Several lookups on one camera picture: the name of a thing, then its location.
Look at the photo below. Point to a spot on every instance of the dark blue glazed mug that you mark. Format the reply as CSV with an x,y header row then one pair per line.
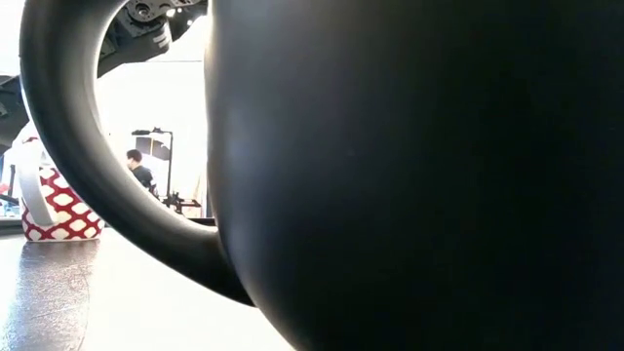
x,y
390,195

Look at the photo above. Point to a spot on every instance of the red white patterned mug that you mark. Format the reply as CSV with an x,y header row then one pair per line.
x,y
73,214

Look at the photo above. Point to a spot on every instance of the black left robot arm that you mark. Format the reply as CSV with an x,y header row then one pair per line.
x,y
141,49

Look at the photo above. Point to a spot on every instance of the black tripod equipment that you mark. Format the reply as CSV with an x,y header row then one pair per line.
x,y
178,201

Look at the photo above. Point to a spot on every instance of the person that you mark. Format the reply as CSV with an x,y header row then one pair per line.
x,y
141,175

